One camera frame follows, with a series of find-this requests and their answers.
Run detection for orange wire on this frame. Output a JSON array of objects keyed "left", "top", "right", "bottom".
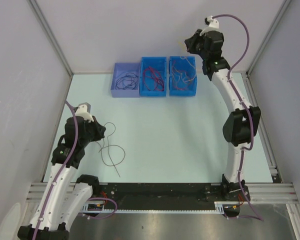
[{"left": 177, "top": 42, "right": 197, "bottom": 85}]

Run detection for yellow wire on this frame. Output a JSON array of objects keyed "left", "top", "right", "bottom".
[{"left": 171, "top": 64, "right": 191, "bottom": 86}]

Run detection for dark blue wire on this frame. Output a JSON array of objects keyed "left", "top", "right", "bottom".
[{"left": 115, "top": 72, "right": 138, "bottom": 90}]

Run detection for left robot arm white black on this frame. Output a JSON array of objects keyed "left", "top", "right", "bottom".
[{"left": 17, "top": 115, "right": 106, "bottom": 240}]

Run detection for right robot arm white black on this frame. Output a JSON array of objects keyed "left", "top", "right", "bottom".
[{"left": 184, "top": 29, "right": 261, "bottom": 201}]

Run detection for blue bin right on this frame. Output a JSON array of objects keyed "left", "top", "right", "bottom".
[{"left": 169, "top": 56, "right": 198, "bottom": 97}]

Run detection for blue bin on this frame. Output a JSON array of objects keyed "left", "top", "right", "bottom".
[
  {"left": 169, "top": 56, "right": 198, "bottom": 97},
  {"left": 139, "top": 56, "right": 168, "bottom": 97}
]

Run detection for lavender plastic bin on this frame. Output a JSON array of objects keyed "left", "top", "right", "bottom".
[{"left": 110, "top": 62, "right": 140, "bottom": 98}]

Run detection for blue bin middle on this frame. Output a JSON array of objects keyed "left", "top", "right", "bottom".
[{"left": 139, "top": 56, "right": 168, "bottom": 97}]

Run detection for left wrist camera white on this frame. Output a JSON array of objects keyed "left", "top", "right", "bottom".
[{"left": 75, "top": 102, "right": 94, "bottom": 123}]

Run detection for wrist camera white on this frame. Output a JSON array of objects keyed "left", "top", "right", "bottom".
[
  {"left": 75, "top": 102, "right": 94, "bottom": 123},
  {"left": 200, "top": 15, "right": 220, "bottom": 36}
]

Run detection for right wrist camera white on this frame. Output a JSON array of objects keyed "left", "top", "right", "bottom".
[{"left": 200, "top": 15, "right": 220, "bottom": 36}]

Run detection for white slotted cable duct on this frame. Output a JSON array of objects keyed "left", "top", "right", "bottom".
[{"left": 82, "top": 201, "right": 227, "bottom": 215}]

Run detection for right aluminium frame post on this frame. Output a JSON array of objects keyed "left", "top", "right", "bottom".
[{"left": 245, "top": 0, "right": 292, "bottom": 77}]

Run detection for aluminium frame post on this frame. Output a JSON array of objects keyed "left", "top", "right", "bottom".
[
  {"left": 26, "top": 0, "right": 74, "bottom": 78},
  {"left": 245, "top": 0, "right": 292, "bottom": 77}
]

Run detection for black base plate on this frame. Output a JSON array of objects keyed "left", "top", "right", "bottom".
[{"left": 92, "top": 182, "right": 250, "bottom": 211}]

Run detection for left aluminium frame post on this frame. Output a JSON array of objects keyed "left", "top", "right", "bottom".
[{"left": 26, "top": 0, "right": 74, "bottom": 78}]

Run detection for right aluminium table rail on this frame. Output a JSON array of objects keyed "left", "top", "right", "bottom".
[{"left": 241, "top": 72, "right": 283, "bottom": 184}]

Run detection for front aluminium rail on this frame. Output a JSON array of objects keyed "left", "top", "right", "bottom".
[{"left": 26, "top": 182, "right": 299, "bottom": 204}]

